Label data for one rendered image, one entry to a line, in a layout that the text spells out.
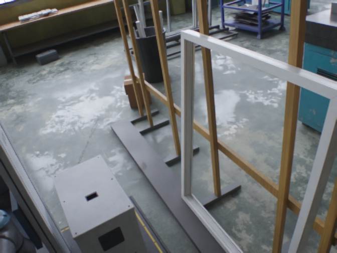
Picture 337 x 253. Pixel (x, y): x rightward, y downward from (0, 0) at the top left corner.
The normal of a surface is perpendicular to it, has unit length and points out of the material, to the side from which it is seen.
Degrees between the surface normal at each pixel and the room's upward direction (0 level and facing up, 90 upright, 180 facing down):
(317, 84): 82
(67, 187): 0
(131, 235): 90
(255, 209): 0
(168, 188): 0
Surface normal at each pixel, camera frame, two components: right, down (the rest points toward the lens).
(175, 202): -0.15, -0.84
